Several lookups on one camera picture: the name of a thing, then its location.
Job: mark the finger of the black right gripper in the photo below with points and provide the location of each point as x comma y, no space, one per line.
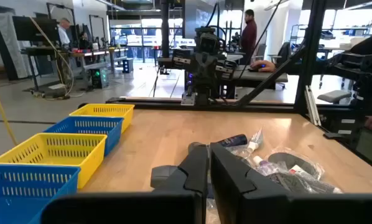
211,71
201,71

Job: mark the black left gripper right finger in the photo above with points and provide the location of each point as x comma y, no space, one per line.
235,193

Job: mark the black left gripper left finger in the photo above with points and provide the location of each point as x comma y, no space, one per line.
195,174

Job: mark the dark grey toiletry container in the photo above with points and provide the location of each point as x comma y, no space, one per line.
162,175

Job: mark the clear bottle with white cap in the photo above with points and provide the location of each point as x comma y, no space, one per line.
267,168

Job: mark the small bottle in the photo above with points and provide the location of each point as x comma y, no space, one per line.
252,146

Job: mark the dark blue toiletry bottle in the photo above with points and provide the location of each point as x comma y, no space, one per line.
234,140

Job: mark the black oval item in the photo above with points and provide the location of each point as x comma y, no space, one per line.
293,160

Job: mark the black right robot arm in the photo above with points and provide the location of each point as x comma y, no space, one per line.
204,91

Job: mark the black box with white stripes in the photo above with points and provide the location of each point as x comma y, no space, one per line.
226,70
181,62

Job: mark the black computer mouse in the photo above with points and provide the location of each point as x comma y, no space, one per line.
253,70

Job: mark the person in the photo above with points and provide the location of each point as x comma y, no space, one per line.
63,34
249,37
368,48
84,39

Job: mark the grey office desk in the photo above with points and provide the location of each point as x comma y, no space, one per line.
257,77

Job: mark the black round pillar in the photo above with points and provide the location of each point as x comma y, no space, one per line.
165,28

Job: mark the small black computer tower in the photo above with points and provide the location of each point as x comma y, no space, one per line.
127,66

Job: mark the black office chair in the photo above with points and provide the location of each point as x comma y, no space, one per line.
282,53

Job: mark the yellow plastic basket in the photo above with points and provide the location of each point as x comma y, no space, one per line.
89,165
123,116

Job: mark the blue plastic basket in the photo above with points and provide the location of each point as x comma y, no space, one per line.
113,137
61,186

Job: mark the computer tower with green light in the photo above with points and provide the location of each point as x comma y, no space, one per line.
99,77

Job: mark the long workbench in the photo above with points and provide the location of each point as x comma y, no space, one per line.
92,53

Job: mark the black box with white labels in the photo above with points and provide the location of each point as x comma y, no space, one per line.
335,124

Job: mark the grey padded stool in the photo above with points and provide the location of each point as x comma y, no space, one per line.
333,96

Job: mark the black monitor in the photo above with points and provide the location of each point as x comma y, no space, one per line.
33,28

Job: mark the grey fabric backdrop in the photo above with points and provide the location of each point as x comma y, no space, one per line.
8,43

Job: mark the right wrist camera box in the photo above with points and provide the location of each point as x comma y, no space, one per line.
208,42

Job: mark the silver aluminium bracket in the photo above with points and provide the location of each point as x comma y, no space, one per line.
312,105

